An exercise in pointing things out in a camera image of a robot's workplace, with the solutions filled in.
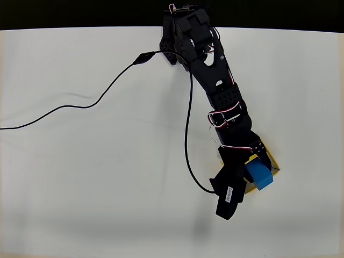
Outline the blue cube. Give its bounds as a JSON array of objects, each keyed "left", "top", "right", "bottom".
[{"left": 245, "top": 159, "right": 274, "bottom": 192}]

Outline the yellow square tray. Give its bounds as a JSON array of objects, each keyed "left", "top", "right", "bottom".
[{"left": 216, "top": 138, "right": 281, "bottom": 195}]

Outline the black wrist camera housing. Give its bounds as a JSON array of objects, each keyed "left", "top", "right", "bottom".
[{"left": 209, "top": 164, "right": 247, "bottom": 221}]

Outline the red white servo wire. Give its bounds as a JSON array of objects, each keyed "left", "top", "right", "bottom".
[{"left": 207, "top": 102, "right": 253, "bottom": 155}]

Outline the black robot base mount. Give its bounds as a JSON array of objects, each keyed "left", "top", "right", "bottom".
[{"left": 159, "top": 34, "right": 190, "bottom": 72}]

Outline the black camera cable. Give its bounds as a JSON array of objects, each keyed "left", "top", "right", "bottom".
[{"left": 0, "top": 50, "right": 217, "bottom": 195}]

